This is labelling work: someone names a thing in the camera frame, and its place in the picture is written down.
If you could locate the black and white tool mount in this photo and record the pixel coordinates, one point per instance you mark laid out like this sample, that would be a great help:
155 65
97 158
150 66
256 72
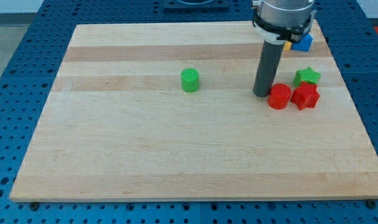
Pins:
278 35

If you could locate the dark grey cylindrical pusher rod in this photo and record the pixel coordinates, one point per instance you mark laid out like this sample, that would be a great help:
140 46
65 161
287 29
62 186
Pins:
267 68

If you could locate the green cylinder block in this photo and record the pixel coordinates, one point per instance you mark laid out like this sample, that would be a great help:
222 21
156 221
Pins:
190 80

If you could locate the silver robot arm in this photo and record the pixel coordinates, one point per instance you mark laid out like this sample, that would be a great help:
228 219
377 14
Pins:
278 22

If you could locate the green star block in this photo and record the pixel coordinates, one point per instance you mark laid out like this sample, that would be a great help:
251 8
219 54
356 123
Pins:
306 75

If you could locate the red star block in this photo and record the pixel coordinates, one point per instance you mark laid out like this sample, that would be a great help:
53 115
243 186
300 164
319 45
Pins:
305 96

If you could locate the yellow block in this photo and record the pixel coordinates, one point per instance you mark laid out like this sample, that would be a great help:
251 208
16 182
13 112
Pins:
287 46

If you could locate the blue pentagon block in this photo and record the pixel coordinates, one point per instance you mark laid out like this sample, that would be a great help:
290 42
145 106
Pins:
304 45

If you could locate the red cylinder block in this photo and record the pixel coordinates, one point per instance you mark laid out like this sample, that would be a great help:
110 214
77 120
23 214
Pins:
279 96

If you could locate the wooden board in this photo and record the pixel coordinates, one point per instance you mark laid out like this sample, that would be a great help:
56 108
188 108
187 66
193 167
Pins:
117 126

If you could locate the black screw bottom right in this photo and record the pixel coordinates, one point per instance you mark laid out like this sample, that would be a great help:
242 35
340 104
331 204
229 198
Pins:
371 204

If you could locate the black screw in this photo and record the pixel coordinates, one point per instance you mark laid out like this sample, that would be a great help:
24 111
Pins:
34 206
371 204

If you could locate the black screw bottom left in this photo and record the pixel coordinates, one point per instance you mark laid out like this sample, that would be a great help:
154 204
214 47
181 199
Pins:
34 206

